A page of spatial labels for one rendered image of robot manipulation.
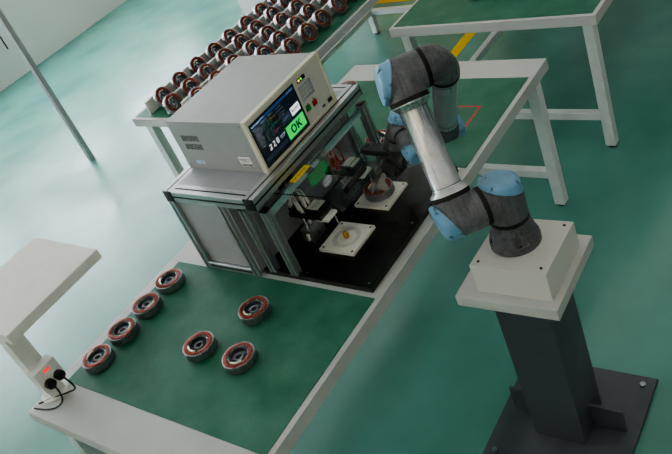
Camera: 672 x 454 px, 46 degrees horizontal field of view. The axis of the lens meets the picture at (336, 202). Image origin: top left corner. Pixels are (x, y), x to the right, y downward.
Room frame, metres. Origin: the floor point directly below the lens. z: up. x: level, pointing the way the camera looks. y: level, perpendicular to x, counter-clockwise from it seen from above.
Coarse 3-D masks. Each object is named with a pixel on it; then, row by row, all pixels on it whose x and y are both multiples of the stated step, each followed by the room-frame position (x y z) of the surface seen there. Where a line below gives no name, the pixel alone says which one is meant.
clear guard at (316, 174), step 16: (304, 160) 2.37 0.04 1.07; (320, 160) 2.33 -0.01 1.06; (336, 160) 2.28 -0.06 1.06; (352, 160) 2.24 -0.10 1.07; (368, 160) 2.24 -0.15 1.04; (288, 176) 2.32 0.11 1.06; (304, 176) 2.27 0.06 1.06; (320, 176) 2.23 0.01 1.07; (336, 176) 2.19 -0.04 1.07; (352, 176) 2.18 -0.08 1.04; (368, 176) 2.19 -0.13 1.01; (288, 192) 2.22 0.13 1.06; (304, 192) 2.18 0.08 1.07; (320, 192) 2.14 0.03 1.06; (336, 192) 2.12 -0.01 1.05; (352, 192) 2.13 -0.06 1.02; (336, 208) 2.08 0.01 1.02
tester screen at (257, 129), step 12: (288, 96) 2.45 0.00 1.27; (276, 108) 2.40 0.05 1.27; (288, 108) 2.43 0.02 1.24; (300, 108) 2.47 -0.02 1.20; (264, 120) 2.35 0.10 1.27; (276, 120) 2.38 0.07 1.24; (252, 132) 2.30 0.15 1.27; (264, 132) 2.34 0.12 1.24; (276, 132) 2.37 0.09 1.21; (264, 144) 2.32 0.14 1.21; (288, 144) 2.38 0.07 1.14; (264, 156) 2.31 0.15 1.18; (276, 156) 2.34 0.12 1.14
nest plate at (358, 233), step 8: (344, 224) 2.33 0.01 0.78; (352, 224) 2.31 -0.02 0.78; (360, 224) 2.29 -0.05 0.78; (336, 232) 2.31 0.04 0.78; (352, 232) 2.27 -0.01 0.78; (360, 232) 2.25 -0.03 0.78; (368, 232) 2.23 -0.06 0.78; (328, 240) 2.28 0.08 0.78; (336, 240) 2.26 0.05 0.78; (344, 240) 2.24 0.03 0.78; (352, 240) 2.22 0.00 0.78; (360, 240) 2.20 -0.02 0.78; (320, 248) 2.26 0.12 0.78; (328, 248) 2.24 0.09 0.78; (336, 248) 2.22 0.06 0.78; (344, 248) 2.20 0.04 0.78; (352, 248) 2.18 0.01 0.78
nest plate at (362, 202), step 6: (396, 186) 2.42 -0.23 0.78; (402, 186) 2.41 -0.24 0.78; (396, 192) 2.39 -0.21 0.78; (360, 198) 2.45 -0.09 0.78; (390, 198) 2.37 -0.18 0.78; (396, 198) 2.36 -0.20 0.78; (354, 204) 2.43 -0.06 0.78; (360, 204) 2.41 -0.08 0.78; (366, 204) 2.39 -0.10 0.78; (372, 204) 2.38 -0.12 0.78; (378, 204) 2.36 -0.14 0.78; (384, 204) 2.35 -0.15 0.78; (390, 204) 2.33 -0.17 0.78
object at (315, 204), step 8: (312, 200) 2.35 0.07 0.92; (320, 200) 2.33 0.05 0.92; (304, 208) 2.36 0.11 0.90; (312, 208) 2.30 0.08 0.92; (320, 208) 2.28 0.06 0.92; (328, 208) 2.30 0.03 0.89; (296, 216) 2.35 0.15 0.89; (304, 216) 2.32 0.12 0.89; (312, 216) 2.29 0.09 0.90; (320, 216) 2.27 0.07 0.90; (328, 216) 2.27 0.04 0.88; (304, 224) 2.34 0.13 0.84
